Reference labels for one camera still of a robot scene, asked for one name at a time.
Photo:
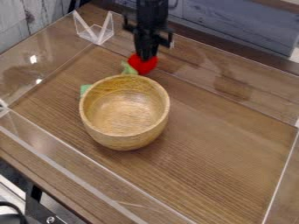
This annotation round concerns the clear acrylic corner bracket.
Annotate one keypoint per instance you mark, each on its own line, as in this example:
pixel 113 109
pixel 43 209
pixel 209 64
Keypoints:
pixel 98 34

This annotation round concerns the red plush strawberry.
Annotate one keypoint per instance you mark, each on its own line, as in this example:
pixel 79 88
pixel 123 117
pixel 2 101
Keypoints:
pixel 138 66

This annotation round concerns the black table leg bracket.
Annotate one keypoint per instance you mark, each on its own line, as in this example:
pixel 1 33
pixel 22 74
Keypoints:
pixel 37 210

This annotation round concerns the small green object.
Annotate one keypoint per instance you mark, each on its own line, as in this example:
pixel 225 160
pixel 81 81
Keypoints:
pixel 85 89

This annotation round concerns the wooden bowl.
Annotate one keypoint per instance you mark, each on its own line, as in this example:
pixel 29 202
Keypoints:
pixel 125 111

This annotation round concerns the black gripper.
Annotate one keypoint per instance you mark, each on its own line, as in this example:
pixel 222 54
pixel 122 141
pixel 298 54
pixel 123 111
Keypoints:
pixel 151 31

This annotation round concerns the blue-grey sofa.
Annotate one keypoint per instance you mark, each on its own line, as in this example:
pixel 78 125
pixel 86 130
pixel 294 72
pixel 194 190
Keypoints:
pixel 242 20

